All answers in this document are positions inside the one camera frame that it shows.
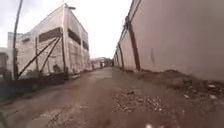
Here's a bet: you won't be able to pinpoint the brown dirt road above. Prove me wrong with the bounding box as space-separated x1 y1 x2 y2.
0 66 224 128

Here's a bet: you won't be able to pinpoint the pale wall with brown pillars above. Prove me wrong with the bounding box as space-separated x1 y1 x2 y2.
112 0 224 82

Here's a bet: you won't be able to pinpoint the large pale building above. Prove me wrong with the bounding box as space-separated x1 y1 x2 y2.
6 2 93 80

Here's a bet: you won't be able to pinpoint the rough verge along wall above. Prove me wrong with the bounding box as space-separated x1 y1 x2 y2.
119 67 224 102

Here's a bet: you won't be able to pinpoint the low dark fence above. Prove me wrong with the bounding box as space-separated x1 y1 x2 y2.
0 72 66 98

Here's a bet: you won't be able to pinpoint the leaning dark pole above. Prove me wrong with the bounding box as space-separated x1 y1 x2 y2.
12 0 25 81

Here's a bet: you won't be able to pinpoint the distant low buildings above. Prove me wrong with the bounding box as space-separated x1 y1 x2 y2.
90 56 115 70

